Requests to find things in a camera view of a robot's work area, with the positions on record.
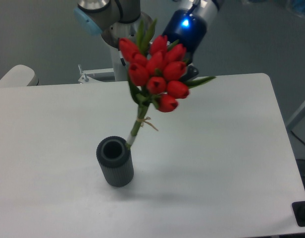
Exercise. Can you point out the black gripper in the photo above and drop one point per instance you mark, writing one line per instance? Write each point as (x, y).
(189, 30)

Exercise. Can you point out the red tulip bouquet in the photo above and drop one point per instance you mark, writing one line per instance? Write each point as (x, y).
(154, 74)

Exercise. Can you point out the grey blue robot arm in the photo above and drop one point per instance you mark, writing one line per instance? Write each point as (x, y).
(114, 19)

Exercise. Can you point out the dark grey ribbed vase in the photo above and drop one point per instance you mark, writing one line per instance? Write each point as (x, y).
(115, 161)

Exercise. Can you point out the blue object top right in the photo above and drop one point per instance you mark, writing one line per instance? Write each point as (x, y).
(297, 7)

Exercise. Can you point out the white chair armrest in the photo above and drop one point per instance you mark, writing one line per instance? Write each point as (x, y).
(19, 76)

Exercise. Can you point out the black device at table edge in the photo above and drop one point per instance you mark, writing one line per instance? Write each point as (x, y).
(299, 212)

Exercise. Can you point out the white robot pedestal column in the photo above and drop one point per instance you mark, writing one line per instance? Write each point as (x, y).
(111, 37)

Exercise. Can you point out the white metal base frame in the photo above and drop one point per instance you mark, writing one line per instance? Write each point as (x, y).
(102, 75)

